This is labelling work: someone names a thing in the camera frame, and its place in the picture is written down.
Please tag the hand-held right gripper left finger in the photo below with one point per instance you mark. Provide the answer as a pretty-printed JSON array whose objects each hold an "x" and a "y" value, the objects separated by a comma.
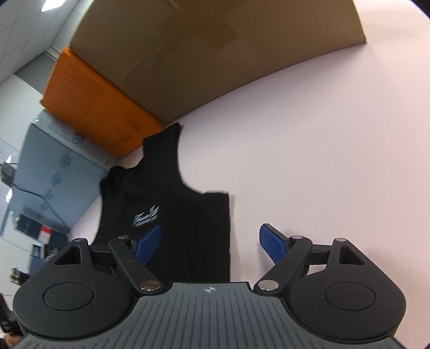
[{"x": 150, "y": 244}]

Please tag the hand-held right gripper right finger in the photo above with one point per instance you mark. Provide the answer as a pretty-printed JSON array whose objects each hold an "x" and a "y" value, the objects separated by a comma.
[{"x": 270, "y": 241}]

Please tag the black tank top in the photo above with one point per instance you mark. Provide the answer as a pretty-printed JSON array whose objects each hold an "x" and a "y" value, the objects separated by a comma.
[{"x": 181, "y": 214}]

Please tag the small blue-grey box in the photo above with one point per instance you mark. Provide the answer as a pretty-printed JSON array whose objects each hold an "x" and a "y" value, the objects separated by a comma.
[{"x": 38, "y": 255}]

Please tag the blue-grey printed cardboard box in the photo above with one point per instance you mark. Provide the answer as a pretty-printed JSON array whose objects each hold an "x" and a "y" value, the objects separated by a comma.
[{"x": 57, "y": 167}]

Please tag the black box with red label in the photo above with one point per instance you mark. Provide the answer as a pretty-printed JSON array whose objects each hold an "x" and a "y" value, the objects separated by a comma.
[{"x": 30, "y": 224}]

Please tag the black bar with metal end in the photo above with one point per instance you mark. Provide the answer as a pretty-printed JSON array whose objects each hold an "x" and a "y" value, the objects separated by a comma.
[{"x": 18, "y": 276}]

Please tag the orange printed cardboard box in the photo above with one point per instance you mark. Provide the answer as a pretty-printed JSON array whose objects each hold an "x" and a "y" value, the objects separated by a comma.
[{"x": 90, "y": 100}]

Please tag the black power adapter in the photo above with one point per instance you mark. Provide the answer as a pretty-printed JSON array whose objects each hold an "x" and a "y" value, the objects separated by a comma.
[{"x": 7, "y": 172}]

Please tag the large brown cardboard box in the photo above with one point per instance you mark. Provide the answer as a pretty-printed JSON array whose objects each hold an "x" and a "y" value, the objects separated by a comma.
[{"x": 201, "y": 50}]

